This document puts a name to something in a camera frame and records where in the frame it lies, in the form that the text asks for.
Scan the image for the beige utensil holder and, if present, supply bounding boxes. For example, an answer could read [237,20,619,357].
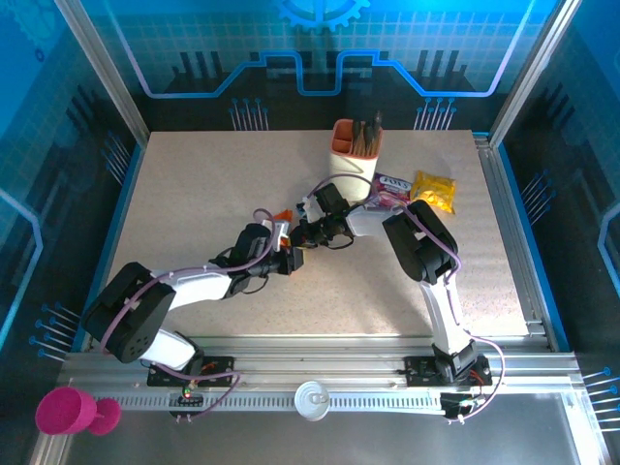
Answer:
[328,118,384,202]

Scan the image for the purple candy bag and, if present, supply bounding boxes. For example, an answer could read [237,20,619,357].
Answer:
[368,172,414,210]

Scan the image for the tall black utensil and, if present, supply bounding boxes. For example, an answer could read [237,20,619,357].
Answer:
[367,108,385,146]

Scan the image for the yellow snack bag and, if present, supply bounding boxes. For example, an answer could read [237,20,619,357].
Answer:
[410,170,457,216]

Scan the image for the silver tin can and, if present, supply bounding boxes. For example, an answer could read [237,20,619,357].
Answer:
[294,380,332,421]

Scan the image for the small circuit board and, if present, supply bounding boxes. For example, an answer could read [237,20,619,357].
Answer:
[439,392,483,420]
[168,389,204,406]

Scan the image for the pink plastic goblet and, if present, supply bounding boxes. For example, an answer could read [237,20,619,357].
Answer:
[35,386,122,437]

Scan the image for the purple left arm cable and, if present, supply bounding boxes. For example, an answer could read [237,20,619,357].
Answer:
[99,207,292,423]

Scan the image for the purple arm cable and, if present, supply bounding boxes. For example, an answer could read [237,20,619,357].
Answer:
[304,172,505,425]
[99,207,292,423]

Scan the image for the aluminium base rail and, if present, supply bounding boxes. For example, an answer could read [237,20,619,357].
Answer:
[56,333,582,396]

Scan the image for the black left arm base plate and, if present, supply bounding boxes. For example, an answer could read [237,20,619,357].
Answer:
[146,356,236,388]

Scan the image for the white slotted cable duct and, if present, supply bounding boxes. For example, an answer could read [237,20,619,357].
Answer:
[104,392,450,414]

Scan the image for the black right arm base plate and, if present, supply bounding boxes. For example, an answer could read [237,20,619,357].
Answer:
[404,356,493,388]

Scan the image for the aluminium side rail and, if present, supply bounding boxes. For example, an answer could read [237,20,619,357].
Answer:
[473,131,558,353]

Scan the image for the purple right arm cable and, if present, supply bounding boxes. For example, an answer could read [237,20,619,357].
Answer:
[304,172,505,425]

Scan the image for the aluminium frame post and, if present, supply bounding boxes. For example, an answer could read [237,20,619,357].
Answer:
[487,0,585,146]
[51,0,150,146]

